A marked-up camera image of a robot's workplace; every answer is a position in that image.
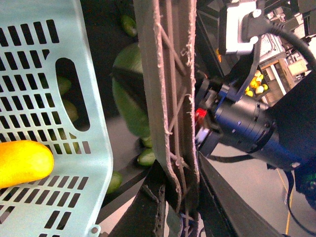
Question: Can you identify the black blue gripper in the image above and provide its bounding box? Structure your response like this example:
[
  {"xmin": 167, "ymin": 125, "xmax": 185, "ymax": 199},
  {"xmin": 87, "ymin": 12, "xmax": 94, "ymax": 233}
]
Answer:
[{"xmin": 195, "ymin": 78, "xmax": 303, "ymax": 170}]

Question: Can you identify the green avocado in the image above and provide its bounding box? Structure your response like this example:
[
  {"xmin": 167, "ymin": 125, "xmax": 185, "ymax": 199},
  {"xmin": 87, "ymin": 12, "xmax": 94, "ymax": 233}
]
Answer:
[{"xmin": 111, "ymin": 43, "xmax": 150, "ymax": 138}]

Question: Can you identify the brown basket handle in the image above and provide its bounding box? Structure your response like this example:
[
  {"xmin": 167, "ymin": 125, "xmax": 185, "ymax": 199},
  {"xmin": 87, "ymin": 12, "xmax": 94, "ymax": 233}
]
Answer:
[{"xmin": 134, "ymin": 0, "xmax": 199, "ymax": 237}]

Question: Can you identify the light blue plastic basket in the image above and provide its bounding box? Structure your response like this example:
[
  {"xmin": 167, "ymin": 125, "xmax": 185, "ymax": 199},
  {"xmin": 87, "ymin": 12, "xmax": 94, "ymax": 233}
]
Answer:
[{"xmin": 0, "ymin": 0, "xmax": 113, "ymax": 237}]

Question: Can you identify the yellow mango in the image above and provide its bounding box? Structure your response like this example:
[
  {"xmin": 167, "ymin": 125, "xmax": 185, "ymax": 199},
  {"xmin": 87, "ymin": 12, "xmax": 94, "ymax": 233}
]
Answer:
[{"xmin": 0, "ymin": 140, "xmax": 54, "ymax": 188}]

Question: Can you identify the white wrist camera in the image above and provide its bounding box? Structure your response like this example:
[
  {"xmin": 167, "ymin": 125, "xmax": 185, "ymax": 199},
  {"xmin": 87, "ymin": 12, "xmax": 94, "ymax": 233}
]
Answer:
[{"xmin": 219, "ymin": 0, "xmax": 271, "ymax": 55}]

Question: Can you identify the black camera cable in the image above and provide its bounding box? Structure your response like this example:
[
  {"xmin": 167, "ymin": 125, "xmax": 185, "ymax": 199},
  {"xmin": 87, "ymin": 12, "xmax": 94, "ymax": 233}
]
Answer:
[{"xmin": 256, "ymin": 21, "xmax": 316, "ymax": 75}]

